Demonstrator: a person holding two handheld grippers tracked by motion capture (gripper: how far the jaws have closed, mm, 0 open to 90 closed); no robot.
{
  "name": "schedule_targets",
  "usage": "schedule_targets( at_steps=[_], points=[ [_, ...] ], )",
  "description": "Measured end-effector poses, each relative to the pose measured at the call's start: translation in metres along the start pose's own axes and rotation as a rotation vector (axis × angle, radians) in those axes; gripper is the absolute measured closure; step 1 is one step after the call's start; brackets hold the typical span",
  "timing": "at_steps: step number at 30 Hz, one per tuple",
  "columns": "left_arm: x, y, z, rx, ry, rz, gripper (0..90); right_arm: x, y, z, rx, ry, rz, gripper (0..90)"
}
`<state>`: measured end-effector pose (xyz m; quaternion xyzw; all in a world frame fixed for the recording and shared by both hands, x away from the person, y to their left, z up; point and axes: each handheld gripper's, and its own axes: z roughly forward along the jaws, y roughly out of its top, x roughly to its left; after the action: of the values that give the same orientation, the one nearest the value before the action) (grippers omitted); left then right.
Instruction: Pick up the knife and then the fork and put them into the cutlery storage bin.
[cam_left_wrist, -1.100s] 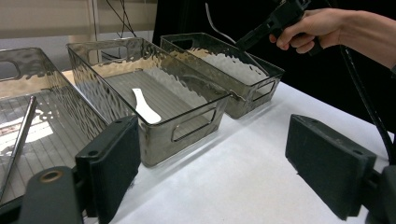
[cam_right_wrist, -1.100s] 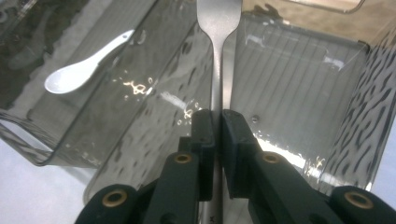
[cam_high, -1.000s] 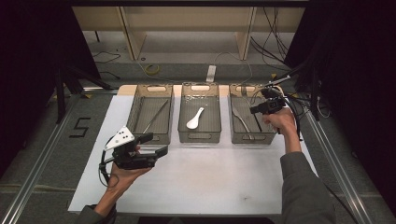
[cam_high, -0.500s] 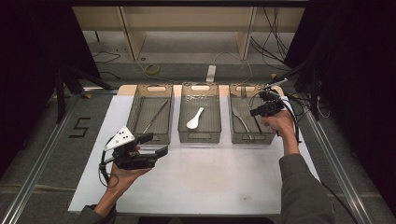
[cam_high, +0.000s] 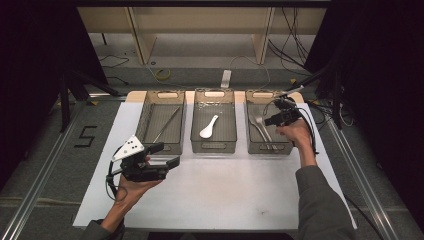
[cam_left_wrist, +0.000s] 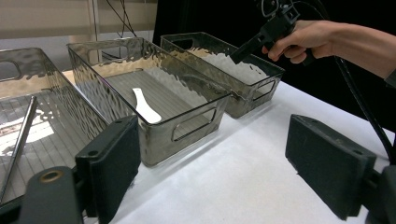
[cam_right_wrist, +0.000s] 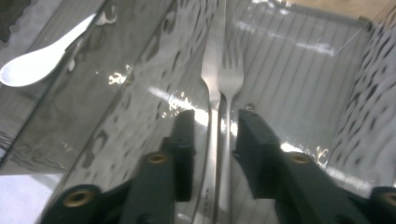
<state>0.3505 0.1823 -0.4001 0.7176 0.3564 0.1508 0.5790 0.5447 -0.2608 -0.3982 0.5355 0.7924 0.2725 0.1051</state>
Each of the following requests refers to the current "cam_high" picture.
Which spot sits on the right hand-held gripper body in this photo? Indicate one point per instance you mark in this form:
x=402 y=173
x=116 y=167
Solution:
x=288 y=115

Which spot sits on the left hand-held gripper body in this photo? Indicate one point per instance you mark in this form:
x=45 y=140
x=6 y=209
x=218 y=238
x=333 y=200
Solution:
x=141 y=173

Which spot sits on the metal fork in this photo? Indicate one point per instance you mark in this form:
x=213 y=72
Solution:
x=265 y=130

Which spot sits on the metal table knife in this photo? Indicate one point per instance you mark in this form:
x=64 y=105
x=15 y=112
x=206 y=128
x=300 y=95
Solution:
x=258 y=128

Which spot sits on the grey transparent plastic bin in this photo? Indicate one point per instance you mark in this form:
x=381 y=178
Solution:
x=258 y=106
x=218 y=133
x=156 y=116

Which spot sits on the metal chopstick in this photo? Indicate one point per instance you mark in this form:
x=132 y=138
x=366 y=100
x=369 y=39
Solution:
x=166 y=124

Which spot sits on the white plastic spoon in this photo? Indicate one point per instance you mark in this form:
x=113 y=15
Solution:
x=206 y=132

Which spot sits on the person's right hand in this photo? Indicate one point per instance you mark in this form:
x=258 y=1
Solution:
x=298 y=135

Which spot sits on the person's left hand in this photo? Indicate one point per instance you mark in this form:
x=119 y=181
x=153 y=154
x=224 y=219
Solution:
x=131 y=193

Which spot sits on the black metal stand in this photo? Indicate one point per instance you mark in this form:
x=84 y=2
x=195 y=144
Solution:
x=336 y=100
x=65 y=103

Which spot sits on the white table sheet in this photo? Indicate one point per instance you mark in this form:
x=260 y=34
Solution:
x=216 y=200

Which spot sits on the white power strip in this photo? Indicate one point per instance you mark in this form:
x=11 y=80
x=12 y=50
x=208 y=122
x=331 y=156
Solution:
x=226 y=79

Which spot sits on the yellow tape roll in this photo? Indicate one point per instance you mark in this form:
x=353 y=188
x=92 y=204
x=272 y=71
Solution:
x=157 y=74

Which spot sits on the black curtain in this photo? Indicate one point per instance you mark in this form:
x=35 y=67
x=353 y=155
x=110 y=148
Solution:
x=30 y=83
x=383 y=83

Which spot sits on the beige wooden desk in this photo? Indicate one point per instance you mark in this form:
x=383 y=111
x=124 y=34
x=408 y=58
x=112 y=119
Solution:
x=200 y=20

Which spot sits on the aluminium floor rail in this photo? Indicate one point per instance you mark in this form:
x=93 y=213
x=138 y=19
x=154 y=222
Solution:
x=40 y=173
x=363 y=176

